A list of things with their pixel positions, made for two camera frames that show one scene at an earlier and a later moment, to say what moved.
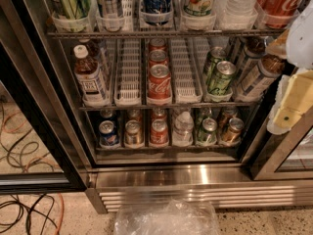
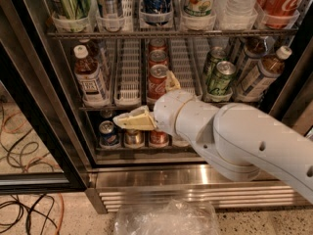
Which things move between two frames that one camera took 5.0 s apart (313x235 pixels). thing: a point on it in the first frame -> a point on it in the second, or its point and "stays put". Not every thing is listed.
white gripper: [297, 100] -> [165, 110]
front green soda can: [220, 82] stays put
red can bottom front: [158, 131] stays put
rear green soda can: [216, 55] stays put
